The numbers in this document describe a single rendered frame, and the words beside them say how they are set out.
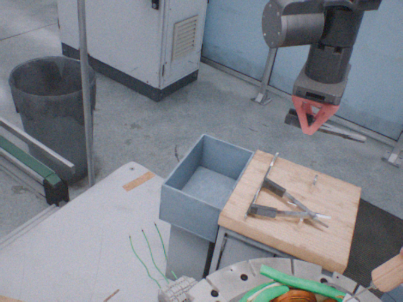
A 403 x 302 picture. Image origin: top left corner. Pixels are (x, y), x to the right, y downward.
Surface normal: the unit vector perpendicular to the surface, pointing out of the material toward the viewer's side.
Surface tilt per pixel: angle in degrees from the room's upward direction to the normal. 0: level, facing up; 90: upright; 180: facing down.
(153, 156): 0
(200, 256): 90
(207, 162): 90
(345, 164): 0
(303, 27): 75
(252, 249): 90
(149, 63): 90
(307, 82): 5
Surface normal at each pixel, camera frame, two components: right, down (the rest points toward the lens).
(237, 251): -0.40, 0.53
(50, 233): 0.13, -0.77
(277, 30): -0.95, 0.16
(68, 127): 0.56, 0.61
